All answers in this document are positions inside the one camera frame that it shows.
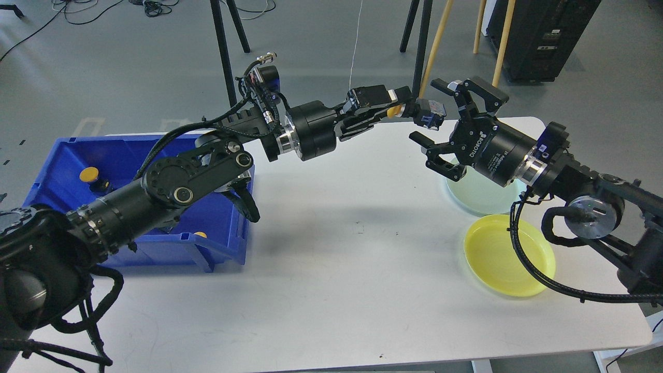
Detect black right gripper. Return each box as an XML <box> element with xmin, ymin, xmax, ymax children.
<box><xmin>408</xmin><ymin>77</ymin><xmax>536</xmax><ymax>187</ymax></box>

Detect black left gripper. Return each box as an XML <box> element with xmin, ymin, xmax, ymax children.
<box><xmin>277</xmin><ymin>85</ymin><xmax>419</xmax><ymax>161</ymax></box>

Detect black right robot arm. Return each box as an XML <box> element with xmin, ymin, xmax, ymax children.
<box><xmin>410</xmin><ymin>77</ymin><xmax>662</xmax><ymax>305</ymax></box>

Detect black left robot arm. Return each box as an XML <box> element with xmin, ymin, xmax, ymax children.
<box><xmin>2</xmin><ymin>53</ymin><xmax>422</xmax><ymax>372</ymax></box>

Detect light green plate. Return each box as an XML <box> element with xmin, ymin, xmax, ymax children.
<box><xmin>446</xmin><ymin>166</ymin><xmax>524</xmax><ymax>216</ymax></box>

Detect yellow plate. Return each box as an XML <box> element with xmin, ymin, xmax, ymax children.
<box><xmin>464</xmin><ymin>214</ymin><xmax>557</xmax><ymax>297</ymax></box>

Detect wooden leg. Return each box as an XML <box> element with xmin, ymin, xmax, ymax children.
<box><xmin>473</xmin><ymin>0</ymin><xmax>516</xmax><ymax>88</ymax></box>
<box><xmin>418</xmin><ymin>0</ymin><xmax>454</xmax><ymax>98</ymax></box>

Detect black equipment cabinet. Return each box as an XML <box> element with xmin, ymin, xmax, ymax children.
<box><xmin>487</xmin><ymin>1</ymin><xmax>601</xmax><ymax>87</ymax></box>

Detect blue plastic bin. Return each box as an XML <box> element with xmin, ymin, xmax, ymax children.
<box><xmin>23</xmin><ymin>135</ymin><xmax>250</xmax><ymax>273</ymax></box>

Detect white cable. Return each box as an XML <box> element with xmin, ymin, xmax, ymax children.
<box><xmin>348</xmin><ymin>0</ymin><xmax>364</xmax><ymax>93</ymax></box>

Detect black floor cables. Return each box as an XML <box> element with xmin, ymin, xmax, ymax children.
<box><xmin>0</xmin><ymin>0</ymin><xmax>278</xmax><ymax>64</ymax></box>

